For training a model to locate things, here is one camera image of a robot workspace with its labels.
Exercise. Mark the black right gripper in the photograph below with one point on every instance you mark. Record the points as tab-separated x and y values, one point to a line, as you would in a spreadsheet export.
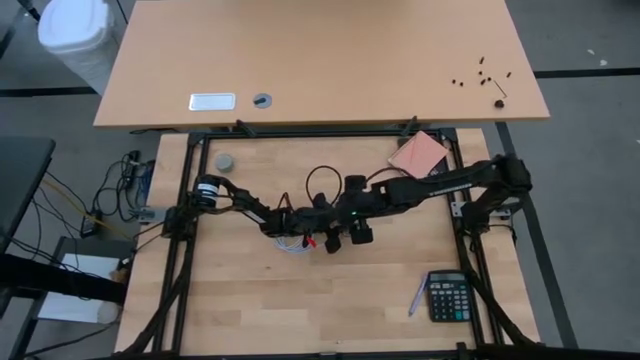
357	207

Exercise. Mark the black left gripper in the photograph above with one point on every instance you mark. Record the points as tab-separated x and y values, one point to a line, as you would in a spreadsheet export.
307	220

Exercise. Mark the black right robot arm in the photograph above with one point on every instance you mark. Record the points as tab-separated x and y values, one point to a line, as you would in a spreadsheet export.
450	182

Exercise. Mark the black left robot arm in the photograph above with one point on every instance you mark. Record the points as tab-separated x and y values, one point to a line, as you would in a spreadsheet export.
272	220

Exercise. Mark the lavender pen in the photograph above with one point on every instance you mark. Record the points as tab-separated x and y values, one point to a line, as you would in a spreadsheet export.
417	296

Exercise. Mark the small grey patterned bowl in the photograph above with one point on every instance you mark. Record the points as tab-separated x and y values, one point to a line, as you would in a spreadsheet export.
224	163

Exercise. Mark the pink paper pad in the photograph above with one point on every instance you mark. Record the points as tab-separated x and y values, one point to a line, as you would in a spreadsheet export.
417	152

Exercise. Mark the black desk clamp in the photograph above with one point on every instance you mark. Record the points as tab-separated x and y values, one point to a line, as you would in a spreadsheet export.
409	126
245	127

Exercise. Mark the black Outsiders book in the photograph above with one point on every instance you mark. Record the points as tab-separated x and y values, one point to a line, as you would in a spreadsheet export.
439	169

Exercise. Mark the black desk calculator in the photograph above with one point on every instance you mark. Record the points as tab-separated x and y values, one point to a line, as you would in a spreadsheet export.
450	297

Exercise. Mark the round grey desk grommet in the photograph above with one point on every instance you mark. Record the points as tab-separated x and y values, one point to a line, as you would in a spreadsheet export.
262	100

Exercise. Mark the silver rectangular desk plate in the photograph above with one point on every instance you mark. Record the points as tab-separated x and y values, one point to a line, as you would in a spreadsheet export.
212	101

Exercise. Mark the tan wooden desk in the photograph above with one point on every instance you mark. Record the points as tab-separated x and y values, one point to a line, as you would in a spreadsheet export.
320	50

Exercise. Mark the black allen key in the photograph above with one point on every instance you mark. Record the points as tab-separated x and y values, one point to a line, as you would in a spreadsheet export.
501	90

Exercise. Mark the black power adapter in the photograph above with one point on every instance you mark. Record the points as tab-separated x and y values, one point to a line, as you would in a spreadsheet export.
89	227

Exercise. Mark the clear plastic cup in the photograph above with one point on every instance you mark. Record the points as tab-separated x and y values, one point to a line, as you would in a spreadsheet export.
108	313

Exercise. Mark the white sheet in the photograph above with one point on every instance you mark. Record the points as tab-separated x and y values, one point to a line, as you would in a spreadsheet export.
65	310

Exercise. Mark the black support bar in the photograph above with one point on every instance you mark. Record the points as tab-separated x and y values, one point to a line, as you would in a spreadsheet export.
50	280

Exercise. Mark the black side table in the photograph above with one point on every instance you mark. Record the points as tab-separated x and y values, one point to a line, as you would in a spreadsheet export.
20	190

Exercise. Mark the white lidded bin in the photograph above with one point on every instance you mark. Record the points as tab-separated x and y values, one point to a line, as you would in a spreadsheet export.
75	30

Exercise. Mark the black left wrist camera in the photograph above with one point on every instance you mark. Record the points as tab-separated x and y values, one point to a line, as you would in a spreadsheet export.
320	200

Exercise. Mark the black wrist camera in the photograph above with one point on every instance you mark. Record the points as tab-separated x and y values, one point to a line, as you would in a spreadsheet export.
355	183
320	200

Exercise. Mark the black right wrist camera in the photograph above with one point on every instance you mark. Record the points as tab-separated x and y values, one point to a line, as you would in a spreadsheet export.
355	183

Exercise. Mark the black aluminium table frame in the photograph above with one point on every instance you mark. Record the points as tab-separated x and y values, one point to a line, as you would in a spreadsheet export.
325	134

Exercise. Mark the silver mounting bracket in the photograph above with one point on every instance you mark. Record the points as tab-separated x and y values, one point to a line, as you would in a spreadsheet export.
456	209
150	215

